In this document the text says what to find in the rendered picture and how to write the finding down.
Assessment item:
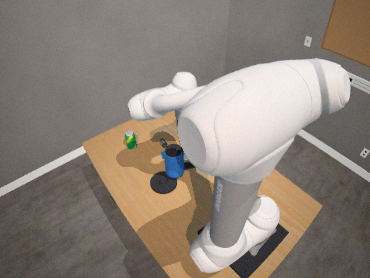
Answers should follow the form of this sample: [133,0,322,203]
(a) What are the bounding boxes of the black round disc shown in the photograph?
[150,171,177,194]

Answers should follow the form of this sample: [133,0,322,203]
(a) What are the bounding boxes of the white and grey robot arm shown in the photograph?
[128,59,350,273]

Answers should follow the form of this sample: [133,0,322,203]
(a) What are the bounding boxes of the green and yellow drink can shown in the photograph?
[125,130,137,150]

